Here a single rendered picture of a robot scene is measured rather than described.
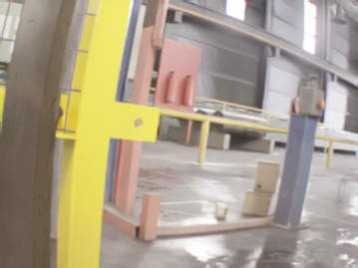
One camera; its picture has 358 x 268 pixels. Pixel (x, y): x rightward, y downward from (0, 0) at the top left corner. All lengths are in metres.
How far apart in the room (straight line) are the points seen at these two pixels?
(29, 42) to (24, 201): 0.13
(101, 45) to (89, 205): 0.21
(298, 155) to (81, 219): 1.50
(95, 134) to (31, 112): 0.21
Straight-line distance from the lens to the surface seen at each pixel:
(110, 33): 0.55
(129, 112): 0.62
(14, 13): 6.72
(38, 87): 0.35
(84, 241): 0.57
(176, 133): 9.92
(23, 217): 0.36
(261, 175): 2.23
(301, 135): 1.95
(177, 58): 8.11
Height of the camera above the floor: 0.43
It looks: 1 degrees down
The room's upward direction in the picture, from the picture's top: 8 degrees clockwise
